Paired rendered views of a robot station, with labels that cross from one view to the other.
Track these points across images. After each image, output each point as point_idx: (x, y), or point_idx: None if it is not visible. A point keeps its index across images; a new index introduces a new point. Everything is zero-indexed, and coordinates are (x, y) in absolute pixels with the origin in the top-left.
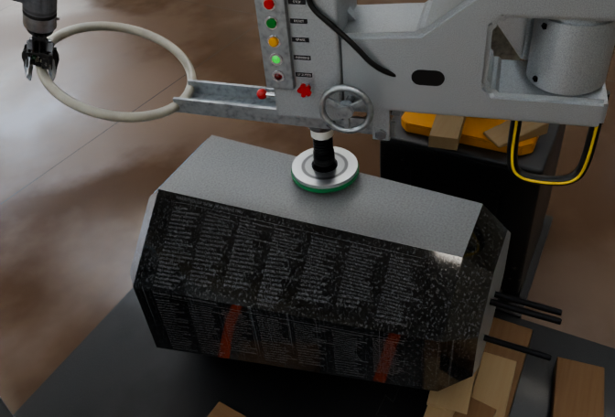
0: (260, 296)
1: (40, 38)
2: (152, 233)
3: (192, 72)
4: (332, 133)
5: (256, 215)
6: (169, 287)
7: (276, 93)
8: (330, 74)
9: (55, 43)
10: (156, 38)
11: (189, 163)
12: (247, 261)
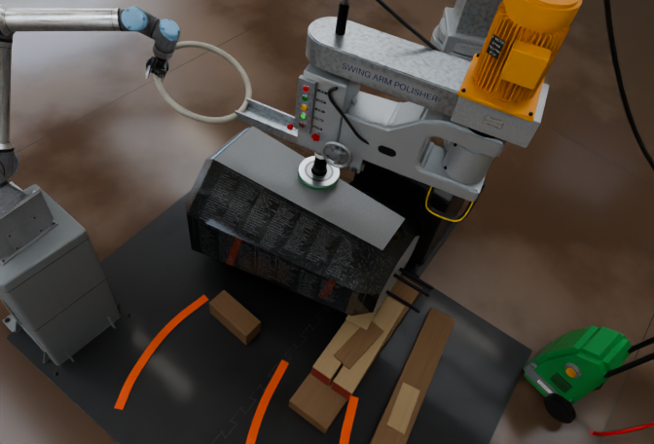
0: (263, 240)
1: (162, 61)
2: (204, 185)
3: (249, 92)
4: None
5: (271, 193)
6: (209, 221)
7: (299, 131)
8: (333, 132)
9: None
10: (230, 59)
11: (236, 144)
12: (260, 218)
